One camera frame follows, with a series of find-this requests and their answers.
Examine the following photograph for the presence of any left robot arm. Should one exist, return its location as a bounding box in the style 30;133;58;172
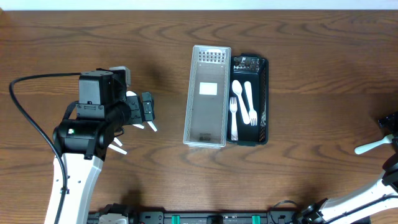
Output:
45;66;155;223

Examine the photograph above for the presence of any mint green plastic fork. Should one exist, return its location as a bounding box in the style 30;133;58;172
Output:
354;134;394;154

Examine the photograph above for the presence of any white perforated plastic basket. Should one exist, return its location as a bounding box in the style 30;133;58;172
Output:
183;45;231;149

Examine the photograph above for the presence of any white plastic fork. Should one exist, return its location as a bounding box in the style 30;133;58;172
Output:
229;97;238;141
244;81;257;126

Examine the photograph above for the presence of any dark green perforated basket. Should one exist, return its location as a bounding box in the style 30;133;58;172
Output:
227;54;269;146

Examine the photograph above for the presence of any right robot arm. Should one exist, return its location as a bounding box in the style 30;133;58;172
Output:
293;153;397;223

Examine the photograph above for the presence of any white plastic spoon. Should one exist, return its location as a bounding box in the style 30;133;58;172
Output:
114;138;123;147
133;124;145;129
147;121;157;132
232;80;250;124
108;144;127;155

